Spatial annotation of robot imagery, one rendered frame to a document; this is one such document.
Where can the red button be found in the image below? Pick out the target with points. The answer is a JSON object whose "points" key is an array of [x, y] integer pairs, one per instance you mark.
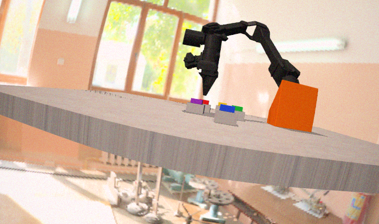
{"points": [[207, 106]]}

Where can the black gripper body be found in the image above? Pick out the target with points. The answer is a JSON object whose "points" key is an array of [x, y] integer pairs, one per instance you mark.
{"points": [[210, 61]]}

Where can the blue button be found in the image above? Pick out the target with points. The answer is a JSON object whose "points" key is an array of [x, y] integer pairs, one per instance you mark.
{"points": [[226, 114]]}

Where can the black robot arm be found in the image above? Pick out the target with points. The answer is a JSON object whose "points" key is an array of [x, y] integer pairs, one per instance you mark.
{"points": [[212, 35]]}

